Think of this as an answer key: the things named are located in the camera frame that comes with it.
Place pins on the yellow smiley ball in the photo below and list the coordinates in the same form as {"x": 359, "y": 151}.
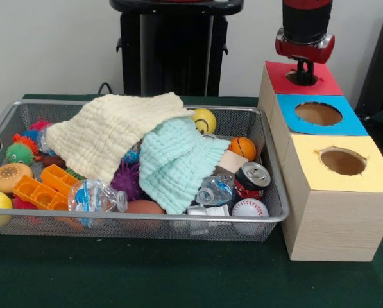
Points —
{"x": 205, "y": 121}

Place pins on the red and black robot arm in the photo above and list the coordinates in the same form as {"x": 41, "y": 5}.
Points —
{"x": 306, "y": 19}

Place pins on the small orange basketball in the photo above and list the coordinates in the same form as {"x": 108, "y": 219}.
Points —
{"x": 242, "y": 148}

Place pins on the toy burger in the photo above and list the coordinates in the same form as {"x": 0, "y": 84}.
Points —
{"x": 10, "y": 176}

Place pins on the white baseball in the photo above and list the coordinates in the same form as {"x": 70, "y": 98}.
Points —
{"x": 250, "y": 208}

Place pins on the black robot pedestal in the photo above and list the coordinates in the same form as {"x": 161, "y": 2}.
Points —
{"x": 178, "y": 57}

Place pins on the silver mesh bin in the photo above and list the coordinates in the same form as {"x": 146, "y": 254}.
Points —
{"x": 130, "y": 231}

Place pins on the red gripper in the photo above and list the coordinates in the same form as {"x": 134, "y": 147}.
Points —
{"x": 306, "y": 51}

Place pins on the crushed red soda can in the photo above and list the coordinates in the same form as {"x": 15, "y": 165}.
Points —
{"x": 252, "y": 179}

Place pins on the cream waffle cloth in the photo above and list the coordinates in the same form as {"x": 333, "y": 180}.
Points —
{"x": 114, "y": 131}

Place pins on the crushed bottle with blue label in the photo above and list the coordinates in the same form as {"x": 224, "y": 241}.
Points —
{"x": 91, "y": 197}

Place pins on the orange plastic toy tray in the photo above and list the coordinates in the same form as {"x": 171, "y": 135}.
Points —
{"x": 40, "y": 192}

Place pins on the wooden box with three holes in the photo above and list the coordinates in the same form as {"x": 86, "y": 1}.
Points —
{"x": 332, "y": 224}

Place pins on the mint green waffle cloth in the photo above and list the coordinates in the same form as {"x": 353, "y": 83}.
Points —
{"x": 175, "y": 167}

